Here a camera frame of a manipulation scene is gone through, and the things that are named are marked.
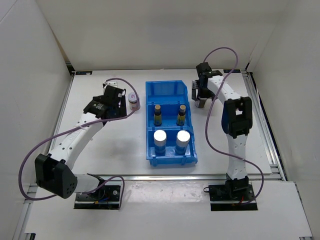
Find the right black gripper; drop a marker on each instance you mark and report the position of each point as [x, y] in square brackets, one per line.
[195, 85]

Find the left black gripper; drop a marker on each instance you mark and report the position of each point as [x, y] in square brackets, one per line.
[121, 110]

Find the dark spice jar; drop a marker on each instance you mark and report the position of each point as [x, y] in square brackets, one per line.
[134, 101]
[200, 102]

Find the yellow label sauce bottle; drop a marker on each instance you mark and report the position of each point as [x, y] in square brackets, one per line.
[157, 115]
[181, 115]

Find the white bead shaker jar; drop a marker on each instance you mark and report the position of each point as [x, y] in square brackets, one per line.
[160, 140]
[182, 141]

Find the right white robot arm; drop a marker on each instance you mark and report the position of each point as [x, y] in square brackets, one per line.
[236, 122]

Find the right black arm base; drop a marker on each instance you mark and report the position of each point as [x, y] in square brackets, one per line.
[221, 201]

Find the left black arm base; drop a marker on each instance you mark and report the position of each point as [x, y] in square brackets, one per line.
[107, 198]

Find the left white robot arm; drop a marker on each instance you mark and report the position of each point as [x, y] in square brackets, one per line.
[54, 170]

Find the blue three-compartment plastic bin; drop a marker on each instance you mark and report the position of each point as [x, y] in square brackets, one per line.
[169, 95]

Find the right blue corner label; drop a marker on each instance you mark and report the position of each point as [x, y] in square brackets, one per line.
[235, 71]

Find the blue corner label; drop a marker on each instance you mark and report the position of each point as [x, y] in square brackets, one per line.
[83, 73]
[235, 71]

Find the left blue corner label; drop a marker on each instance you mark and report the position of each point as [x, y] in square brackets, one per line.
[83, 73]

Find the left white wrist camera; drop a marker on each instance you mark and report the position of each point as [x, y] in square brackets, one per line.
[110, 83]

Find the left aluminium rail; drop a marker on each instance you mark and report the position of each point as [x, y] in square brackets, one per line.
[42, 149]

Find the aluminium rail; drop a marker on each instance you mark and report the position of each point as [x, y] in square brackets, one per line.
[154, 177]
[42, 149]
[264, 130]

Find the front aluminium rail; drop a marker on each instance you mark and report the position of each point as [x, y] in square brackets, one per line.
[154, 177]

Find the right aluminium rail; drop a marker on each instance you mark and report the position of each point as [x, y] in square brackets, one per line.
[264, 130]

